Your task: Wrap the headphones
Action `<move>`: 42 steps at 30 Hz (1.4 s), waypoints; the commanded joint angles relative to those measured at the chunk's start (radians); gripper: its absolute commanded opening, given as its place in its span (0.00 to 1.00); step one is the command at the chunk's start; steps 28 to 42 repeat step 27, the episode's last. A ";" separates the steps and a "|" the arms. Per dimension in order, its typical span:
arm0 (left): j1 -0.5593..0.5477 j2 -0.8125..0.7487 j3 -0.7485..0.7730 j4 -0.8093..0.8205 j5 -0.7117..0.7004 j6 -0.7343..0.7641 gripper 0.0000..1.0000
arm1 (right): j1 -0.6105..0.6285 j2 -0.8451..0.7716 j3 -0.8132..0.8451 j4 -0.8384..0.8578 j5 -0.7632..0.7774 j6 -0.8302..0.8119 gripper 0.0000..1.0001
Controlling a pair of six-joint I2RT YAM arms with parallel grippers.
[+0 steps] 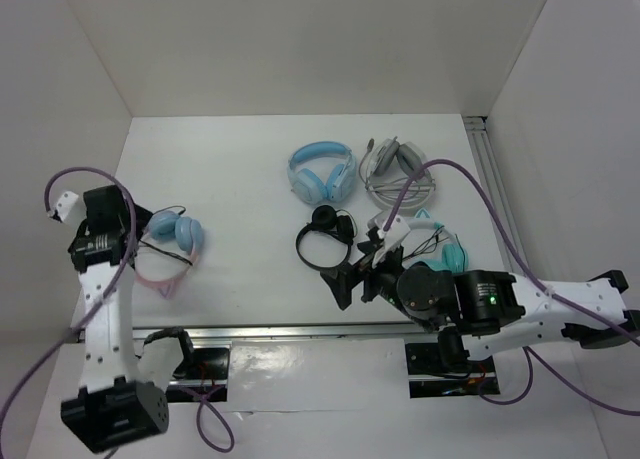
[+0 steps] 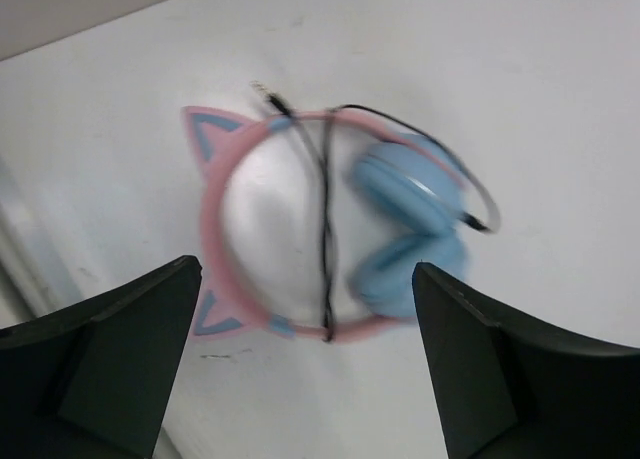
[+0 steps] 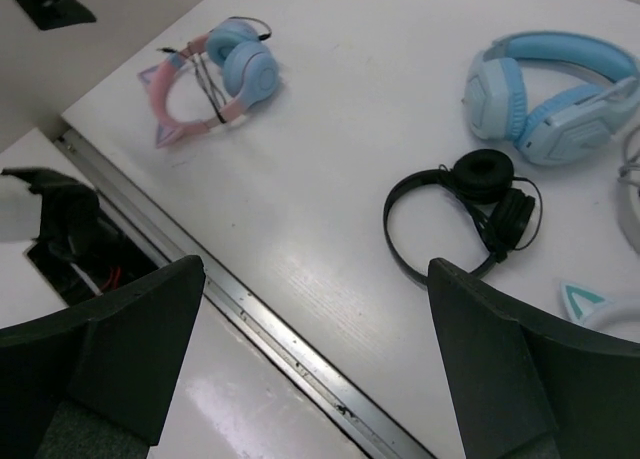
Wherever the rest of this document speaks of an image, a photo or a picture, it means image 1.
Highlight black headphone audio cable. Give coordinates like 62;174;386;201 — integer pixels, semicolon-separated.
137;206;196;268

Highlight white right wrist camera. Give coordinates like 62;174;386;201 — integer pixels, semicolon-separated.
367;211;414;267

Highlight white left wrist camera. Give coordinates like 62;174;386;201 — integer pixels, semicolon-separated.
48;191;86;228

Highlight white teal cat-ear headphones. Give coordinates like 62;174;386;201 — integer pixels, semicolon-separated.
403;208;469;274

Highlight aluminium front rail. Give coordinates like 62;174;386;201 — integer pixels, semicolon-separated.
77;321;431;341

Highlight pink blue cat-ear headphones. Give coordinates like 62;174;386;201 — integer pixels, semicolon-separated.
134;208;205;299

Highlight small black on-ear headphones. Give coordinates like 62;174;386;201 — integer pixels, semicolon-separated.
294;204;359;273

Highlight aluminium rail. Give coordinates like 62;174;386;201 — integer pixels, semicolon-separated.
462;116;528;265
77;321;431;341

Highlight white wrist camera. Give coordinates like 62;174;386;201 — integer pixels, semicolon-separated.
48;191;86;228
367;211;414;267

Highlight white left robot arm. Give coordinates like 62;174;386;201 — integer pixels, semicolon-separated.
54;186;198;454

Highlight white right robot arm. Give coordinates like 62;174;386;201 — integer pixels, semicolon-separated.
321;219;639;371

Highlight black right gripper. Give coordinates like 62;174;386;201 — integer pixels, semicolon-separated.
318;239;403;312

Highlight aluminium right side rail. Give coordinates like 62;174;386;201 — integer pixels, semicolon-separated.
462;116;528;265

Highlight light blue over-ear headphones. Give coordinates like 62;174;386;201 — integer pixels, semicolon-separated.
286;141;357;205

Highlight white grey gaming headset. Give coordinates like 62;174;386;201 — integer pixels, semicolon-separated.
358;136;436;216

